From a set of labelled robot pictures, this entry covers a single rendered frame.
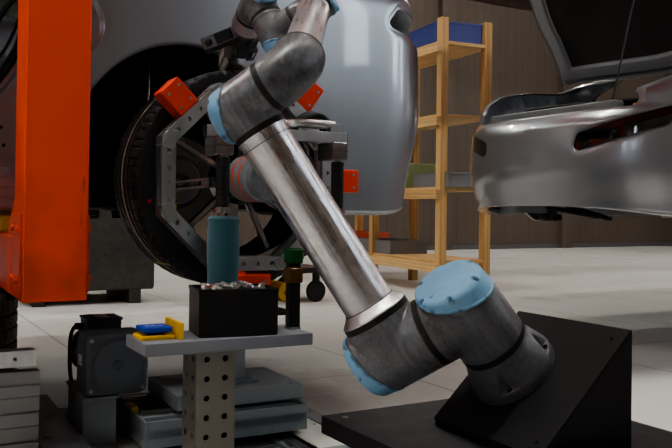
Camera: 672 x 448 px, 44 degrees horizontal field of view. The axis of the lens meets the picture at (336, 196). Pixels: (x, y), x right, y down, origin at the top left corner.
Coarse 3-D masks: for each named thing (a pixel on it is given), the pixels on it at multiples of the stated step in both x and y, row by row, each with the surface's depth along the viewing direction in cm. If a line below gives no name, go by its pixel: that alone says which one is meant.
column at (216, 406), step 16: (224, 352) 200; (192, 368) 199; (208, 368) 198; (224, 368) 200; (192, 384) 199; (208, 384) 198; (224, 384) 200; (192, 400) 199; (208, 400) 198; (224, 400) 200; (192, 416) 200; (208, 416) 200; (224, 416) 206; (192, 432) 198; (208, 432) 198; (224, 432) 206
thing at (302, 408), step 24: (120, 408) 250; (144, 408) 251; (168, 408) 238; (240, 408) 246; (264, 408) 249; (288, 408) 248; (144, 432) 227; (168, 432) 230; (240, 432) 240; (264, 432) 244
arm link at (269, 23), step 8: (264, 8) 223; (272, 8) 224; (256, 16) 223; (264, 16) 222; (272, 16) 222; (280, 16) 220; (256, 24) 224; (264, 24) 222; (272, 24) 221; (280, 24) 220; (288, 24) 219; (256, 32) 225; (264, 32) 222; (272, 32) 221; (280, 32) 220; (264, 40) 222; (272, 40) 220; (264, 48) 223
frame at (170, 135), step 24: (192, 120) 232; (168, 144) 228; (312, 144) 254; (168, 168) 232; (168, 192) 228; (168, 216) 228; (192, 240) 231; (288, 240) 251; (240, 264) 238; (264, 264) 242
